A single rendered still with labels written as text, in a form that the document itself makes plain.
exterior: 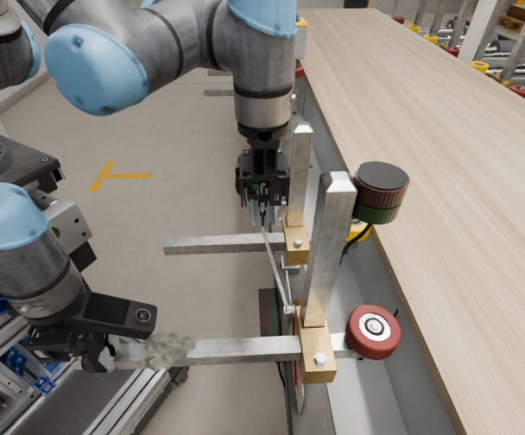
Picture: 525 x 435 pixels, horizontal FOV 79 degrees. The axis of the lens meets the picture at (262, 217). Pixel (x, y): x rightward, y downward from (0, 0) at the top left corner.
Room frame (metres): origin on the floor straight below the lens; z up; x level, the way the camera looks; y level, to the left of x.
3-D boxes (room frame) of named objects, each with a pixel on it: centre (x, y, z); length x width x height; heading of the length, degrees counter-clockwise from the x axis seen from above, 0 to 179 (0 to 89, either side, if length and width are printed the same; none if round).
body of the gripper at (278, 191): (0.41, 0.00, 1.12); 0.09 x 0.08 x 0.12; 3
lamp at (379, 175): (0.30, -0.13, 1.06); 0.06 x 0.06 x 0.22; 3
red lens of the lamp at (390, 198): (0.30, -0.13, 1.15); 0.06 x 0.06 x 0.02
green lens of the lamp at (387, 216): (0.30, -0.13, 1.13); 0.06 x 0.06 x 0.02
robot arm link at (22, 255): (0.23, 0.27, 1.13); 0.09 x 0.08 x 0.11; 122
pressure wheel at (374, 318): (0.26, -0.18, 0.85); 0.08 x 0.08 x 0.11
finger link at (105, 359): (0.22, 0.27, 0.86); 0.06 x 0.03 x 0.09; 93
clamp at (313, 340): (0.27, -0.09, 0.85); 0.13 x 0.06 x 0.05; 3
